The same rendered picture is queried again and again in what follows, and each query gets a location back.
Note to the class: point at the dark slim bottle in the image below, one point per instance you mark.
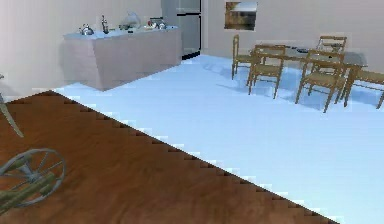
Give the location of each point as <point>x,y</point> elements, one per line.
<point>105,25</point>

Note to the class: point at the pale grey furniture leg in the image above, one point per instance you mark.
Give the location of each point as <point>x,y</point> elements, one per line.
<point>10,120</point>

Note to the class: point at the silver kettle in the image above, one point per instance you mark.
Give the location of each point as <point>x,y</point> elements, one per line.
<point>87,30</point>

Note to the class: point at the silver pot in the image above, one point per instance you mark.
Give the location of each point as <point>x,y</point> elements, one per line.
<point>161,24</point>

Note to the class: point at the pale pink kitchen counter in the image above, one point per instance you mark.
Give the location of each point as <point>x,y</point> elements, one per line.
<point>133,56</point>

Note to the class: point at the grey green round chair base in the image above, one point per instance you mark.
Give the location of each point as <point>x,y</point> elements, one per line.
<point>30,181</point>

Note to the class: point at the wooden dining chair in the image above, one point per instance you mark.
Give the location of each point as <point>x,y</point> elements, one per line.
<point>238,58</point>
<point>368,77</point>
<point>266,68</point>
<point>331,43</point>
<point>321,78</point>

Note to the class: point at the wooden dining table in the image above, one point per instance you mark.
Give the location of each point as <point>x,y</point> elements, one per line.
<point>353,60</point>

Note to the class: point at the framed brown wall picture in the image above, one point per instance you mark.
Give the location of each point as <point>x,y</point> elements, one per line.
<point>240,15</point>

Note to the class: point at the small dark dish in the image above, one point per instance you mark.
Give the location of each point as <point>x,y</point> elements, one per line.
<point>302,50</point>

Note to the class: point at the grey fridge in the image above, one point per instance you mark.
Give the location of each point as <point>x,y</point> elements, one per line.
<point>190,30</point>

